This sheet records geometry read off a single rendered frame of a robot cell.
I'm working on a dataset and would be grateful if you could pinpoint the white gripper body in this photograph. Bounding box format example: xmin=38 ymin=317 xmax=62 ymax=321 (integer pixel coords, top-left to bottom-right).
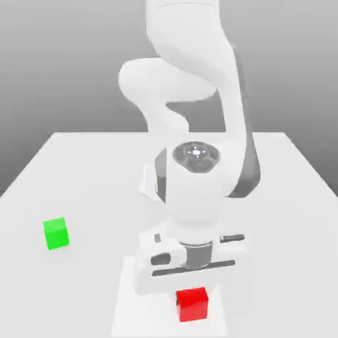
xmin=133 ymin=256 xmax=245 ymax=297

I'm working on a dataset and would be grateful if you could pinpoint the small green cube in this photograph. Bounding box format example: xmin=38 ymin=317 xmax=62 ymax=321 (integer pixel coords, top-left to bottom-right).
xmin=42 ymin=217 xmax=70 ymax=251

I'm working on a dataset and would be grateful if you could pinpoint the small red cube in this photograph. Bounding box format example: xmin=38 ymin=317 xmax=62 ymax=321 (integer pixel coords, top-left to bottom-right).
xmin=176 ymin=287 xmax=209 ymax=323

